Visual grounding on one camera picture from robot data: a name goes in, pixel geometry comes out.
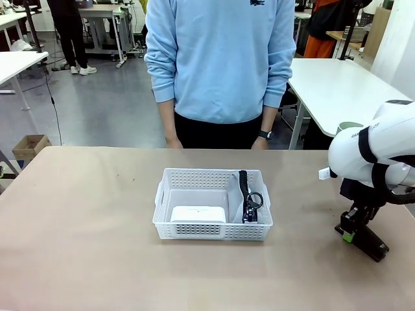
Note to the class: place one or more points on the green-tipped right gripper finger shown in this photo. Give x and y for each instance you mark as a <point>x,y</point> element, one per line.
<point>366,215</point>
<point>348,226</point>

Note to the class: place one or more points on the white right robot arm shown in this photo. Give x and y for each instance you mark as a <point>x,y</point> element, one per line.
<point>382,142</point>

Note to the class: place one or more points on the person left hand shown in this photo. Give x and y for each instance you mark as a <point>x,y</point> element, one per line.
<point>259,144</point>

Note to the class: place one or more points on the pale green cup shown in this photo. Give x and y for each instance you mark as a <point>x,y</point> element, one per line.
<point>348,127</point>

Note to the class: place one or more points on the person right hand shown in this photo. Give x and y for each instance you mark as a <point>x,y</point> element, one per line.
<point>173,143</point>

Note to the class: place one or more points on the person left forearm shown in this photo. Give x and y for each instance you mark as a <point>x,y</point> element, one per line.
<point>269,118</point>

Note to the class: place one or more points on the person in light blue sweatshirt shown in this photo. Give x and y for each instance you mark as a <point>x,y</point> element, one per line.
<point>220,58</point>

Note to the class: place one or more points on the black stand pole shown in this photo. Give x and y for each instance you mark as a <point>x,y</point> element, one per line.
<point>34,29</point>

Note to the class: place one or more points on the grey CAMPUS pouch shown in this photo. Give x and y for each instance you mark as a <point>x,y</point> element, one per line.
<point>236,201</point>

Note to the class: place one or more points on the black clamp pole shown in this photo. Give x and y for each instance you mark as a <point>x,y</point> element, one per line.
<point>348,35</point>

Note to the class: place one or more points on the open cardboard box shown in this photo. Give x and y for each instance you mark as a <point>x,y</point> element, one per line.
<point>30,147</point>

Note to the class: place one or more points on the small white table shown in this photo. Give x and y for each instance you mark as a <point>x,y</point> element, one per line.
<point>16,64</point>

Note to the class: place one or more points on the black stapler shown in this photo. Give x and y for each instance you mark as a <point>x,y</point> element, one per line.
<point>373,244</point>

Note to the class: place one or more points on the white perforated plastic basket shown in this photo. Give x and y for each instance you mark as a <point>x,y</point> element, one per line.
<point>214,231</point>

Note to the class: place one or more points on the bystander in orange trousers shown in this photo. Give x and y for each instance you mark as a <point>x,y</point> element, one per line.
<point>324,29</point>

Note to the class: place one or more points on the bystander in black clothes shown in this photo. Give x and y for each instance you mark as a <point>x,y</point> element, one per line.
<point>71,35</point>

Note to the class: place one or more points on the tall brown cardboard box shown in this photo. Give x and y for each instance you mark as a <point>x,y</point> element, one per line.
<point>376,29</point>

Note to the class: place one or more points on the white rectangular box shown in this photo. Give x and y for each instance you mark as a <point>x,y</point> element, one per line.
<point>197,214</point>

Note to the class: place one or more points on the person right forearm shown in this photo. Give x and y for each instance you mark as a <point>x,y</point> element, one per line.
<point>168,120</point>

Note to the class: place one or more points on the black wristwatch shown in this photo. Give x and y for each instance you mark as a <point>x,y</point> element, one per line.
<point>266,134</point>

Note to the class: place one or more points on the large white table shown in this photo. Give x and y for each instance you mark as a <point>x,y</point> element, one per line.
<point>334,87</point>

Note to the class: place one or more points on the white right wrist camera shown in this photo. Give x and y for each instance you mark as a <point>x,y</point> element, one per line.
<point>325,173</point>

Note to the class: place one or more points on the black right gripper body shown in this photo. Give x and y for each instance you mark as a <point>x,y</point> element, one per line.
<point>363,199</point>

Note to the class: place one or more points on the grey wheeled desk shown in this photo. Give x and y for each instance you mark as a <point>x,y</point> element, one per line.
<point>103,22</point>

